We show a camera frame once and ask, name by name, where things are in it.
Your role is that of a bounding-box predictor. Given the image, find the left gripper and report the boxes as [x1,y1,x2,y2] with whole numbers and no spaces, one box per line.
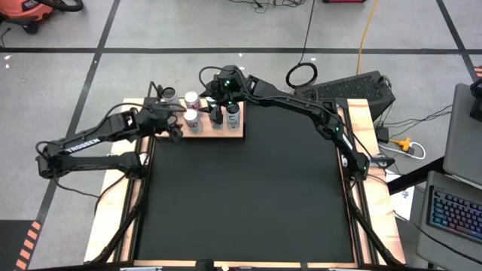
[145,104,186,145]

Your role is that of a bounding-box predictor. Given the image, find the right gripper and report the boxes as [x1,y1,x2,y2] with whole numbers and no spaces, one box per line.
[197,69,249,126]

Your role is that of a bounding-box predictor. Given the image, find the silver Diet Coke can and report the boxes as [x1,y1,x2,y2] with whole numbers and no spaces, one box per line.
[184,90,203,111]
[182,108,204,135]

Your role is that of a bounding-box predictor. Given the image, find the white Celsius Tropical Vibe can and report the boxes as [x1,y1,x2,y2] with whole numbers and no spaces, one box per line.
[161,87,182,107]

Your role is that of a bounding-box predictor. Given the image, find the wooden shelf board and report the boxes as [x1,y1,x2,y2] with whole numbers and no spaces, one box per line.
[157,97,245,139]

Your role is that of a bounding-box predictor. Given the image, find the black table mat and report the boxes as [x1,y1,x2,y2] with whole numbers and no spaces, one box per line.
[135,99,355,263]

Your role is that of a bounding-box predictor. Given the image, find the black perforated computer case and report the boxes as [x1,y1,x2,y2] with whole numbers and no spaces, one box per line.
[295,70,397,122]

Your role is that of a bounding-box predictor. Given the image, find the black power adapter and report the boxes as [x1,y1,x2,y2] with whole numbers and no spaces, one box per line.
[375,126,391,144]

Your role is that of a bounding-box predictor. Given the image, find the orange black hazard strip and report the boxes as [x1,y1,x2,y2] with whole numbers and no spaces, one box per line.
[14,221,43,271]

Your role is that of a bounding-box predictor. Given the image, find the orange power splitter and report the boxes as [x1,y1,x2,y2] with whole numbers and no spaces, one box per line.
[389,137,414,152]

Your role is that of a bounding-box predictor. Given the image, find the orange shop vacuum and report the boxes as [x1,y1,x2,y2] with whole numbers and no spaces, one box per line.
[0,0,54,35]

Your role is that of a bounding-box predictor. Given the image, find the black desk leg bar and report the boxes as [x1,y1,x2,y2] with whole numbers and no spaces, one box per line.
[386,156,446,196]

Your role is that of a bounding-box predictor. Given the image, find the grey laptop lid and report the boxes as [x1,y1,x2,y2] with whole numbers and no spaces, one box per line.
[442,82,482,186]

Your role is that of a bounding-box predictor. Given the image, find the backlit keyboard on right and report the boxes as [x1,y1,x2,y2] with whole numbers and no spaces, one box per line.
[415,170,482,271]

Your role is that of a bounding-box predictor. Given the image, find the black device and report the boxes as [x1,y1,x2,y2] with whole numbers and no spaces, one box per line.
[468,77,482,122]

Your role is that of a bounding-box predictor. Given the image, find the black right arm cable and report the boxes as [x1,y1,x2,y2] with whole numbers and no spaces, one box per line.
[197,65,227,96]

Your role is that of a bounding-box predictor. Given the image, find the black diagonal frame strut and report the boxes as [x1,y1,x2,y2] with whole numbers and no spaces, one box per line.
[90,176,151,263]
[344,184,404,266]

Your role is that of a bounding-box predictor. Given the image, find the tangled black floor cables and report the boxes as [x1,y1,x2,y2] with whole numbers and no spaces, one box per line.
[227,0,307,14]

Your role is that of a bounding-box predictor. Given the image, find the black hanging cable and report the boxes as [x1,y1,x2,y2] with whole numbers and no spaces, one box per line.
[285,0,319,90]

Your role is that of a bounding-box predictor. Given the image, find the yellow hanging cable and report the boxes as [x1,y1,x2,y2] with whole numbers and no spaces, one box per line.
[355,0,379,75]

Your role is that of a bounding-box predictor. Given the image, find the white power cable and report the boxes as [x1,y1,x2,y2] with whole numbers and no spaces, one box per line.
[376,141,427,161]

